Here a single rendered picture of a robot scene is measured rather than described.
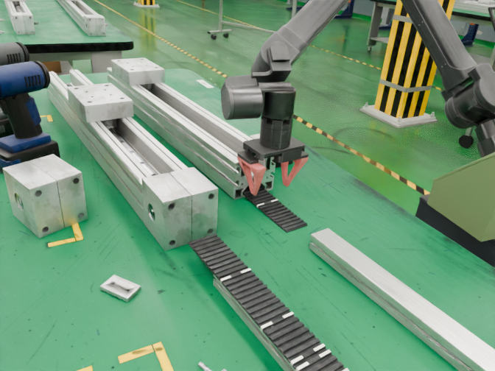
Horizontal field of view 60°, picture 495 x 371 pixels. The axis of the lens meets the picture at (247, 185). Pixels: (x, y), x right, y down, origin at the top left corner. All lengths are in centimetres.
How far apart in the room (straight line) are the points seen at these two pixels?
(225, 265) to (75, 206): 30
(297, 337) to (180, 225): 27
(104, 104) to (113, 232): 35
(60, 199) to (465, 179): 73
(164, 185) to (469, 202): 56
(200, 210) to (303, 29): 38
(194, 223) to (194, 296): 14
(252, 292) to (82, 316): 23
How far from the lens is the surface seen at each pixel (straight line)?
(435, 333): 63
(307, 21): 86
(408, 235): 85
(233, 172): 84
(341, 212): 87
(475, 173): 89
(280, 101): 74
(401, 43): 396
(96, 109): 103
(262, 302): 59
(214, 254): 66
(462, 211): 92
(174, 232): 71
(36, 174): 80
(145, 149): 92
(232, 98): 71
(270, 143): 77
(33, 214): 78
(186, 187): 71
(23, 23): 261
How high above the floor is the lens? 122
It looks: 28 degrees down
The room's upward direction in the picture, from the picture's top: 4 degrees clockwise
